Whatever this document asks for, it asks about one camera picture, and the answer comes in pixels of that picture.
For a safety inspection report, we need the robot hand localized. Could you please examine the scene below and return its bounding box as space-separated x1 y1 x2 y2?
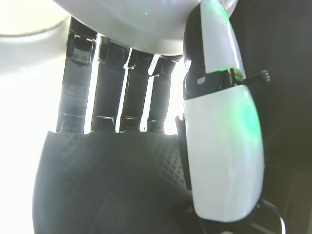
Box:
32 0 271 234

